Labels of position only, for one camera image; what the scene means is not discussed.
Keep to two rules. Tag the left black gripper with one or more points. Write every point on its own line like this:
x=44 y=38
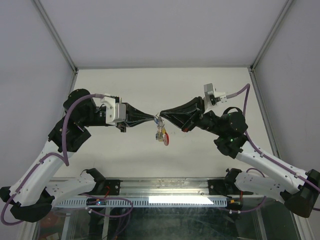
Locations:
x=133 y=117

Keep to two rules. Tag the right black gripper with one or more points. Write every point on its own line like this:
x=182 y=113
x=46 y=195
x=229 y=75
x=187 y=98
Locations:
x=186 y=116

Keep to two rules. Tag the red silver carabiner keyring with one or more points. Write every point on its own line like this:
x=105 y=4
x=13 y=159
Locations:
x=164 y=138

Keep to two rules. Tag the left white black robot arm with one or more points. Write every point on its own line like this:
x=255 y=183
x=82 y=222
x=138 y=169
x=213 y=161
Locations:
x=31 y=198

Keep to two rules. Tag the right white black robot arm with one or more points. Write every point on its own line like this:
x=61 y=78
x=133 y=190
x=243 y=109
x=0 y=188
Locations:
x=233 y=141

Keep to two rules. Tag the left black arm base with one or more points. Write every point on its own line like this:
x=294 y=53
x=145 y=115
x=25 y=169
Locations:
x=110 y=186

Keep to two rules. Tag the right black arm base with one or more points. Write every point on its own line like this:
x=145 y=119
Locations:
x=225 y=186

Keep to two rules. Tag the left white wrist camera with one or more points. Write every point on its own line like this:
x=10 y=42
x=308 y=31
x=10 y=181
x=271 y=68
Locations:
x=115 y=109

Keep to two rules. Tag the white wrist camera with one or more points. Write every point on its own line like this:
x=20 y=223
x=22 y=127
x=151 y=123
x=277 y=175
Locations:
x=212 y=97
x=115 y=109

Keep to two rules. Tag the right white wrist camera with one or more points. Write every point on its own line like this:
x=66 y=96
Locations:
x=212 y=97

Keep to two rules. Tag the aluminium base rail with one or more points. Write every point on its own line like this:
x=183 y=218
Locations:
x=165 y=186

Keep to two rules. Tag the white slotted cable duct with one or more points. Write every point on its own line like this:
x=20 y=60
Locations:
x=164 y=201

